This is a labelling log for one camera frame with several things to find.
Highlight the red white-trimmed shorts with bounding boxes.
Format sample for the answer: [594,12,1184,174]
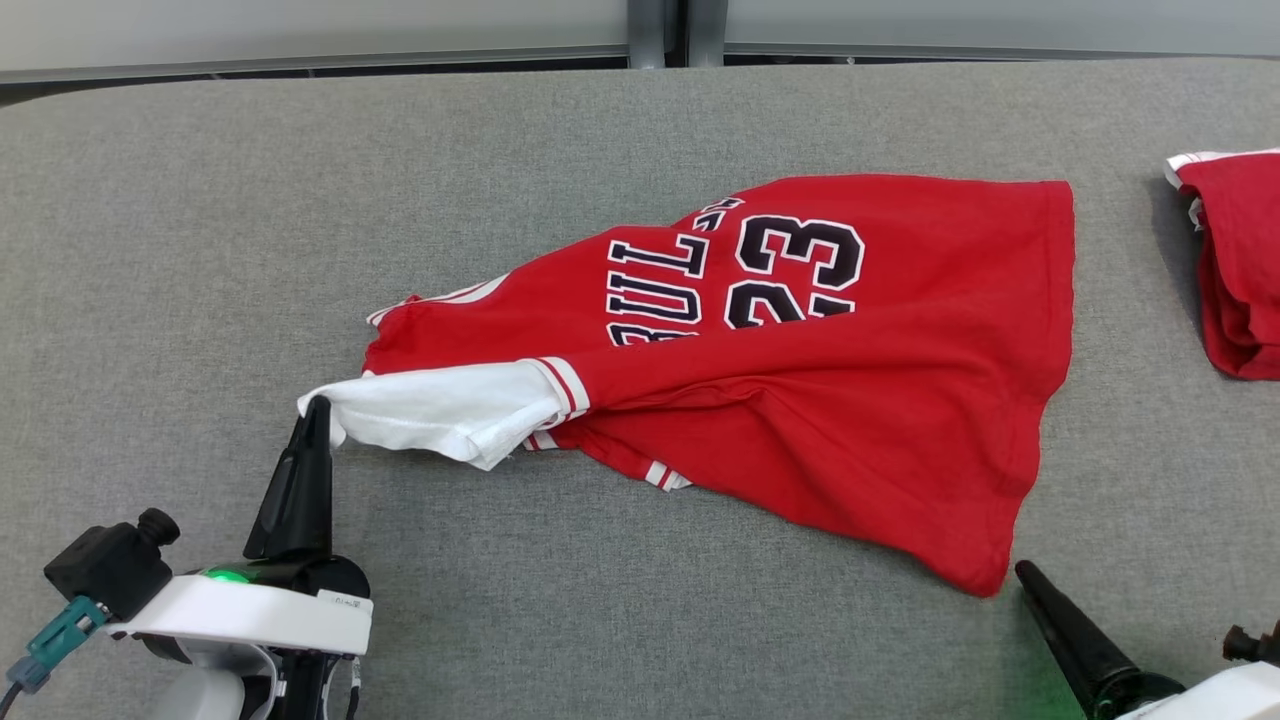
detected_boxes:
[1165,148,1280,381]

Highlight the grey partition frame post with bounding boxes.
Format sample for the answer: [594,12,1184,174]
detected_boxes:
[628,0,667,69]
[686,0,728,67]

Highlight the red basketball jersey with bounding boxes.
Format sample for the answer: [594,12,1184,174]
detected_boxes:
[298,175,1076,598]

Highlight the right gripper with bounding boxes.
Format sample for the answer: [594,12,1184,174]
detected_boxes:
[1015,560,1280,720]

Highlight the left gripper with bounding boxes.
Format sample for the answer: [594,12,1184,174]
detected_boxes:
[110,396,374,720]

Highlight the teal camera cable connector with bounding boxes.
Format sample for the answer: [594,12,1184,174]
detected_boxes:
[8,597,109,693]

